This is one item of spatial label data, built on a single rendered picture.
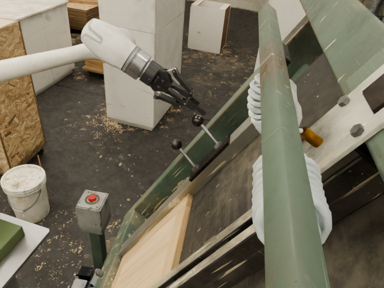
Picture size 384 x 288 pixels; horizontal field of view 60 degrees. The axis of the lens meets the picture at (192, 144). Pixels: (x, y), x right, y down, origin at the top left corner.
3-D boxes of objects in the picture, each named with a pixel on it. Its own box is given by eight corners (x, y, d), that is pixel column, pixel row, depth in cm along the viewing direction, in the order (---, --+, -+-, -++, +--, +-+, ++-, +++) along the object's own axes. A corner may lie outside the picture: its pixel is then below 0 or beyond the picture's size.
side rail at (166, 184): (156, 212, 164) (136, 200, 161) (336, 31, 103) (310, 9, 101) (152, 221, 159) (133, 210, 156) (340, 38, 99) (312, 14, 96)
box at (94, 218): (88, 214, 172) (85, 188, 162) (111, 218, 171) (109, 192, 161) (79, 232, 162) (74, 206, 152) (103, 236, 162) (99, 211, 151)
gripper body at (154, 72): (154, 54, 105) (179, 72, 107) (141, 74, 110) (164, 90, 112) (148, 63, 99) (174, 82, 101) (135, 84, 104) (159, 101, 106)
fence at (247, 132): (130, 248, 142) (122, 244, 141) (293, 91, 90) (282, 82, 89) (126, 258, 138) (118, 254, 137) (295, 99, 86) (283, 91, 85)
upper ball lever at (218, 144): (220, 151, 103) (193, 119, 106) (228, 143, 101) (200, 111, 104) (215, 154, 100) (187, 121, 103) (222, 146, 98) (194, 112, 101)
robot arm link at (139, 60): (127, 63, 109) (142, 74, 111) (118, 75, 102) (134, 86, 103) (140, 42, 104) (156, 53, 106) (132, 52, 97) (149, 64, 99)
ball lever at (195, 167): (198, 173, 110) (173, 142, 113) (205, 166, 108) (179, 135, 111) (192, 176, 107) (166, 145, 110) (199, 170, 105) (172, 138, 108)
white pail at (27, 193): (31, 192, 281) (18, 148, 254) (62, 202, 275) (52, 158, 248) (3, 220, 256) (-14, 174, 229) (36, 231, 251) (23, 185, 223)
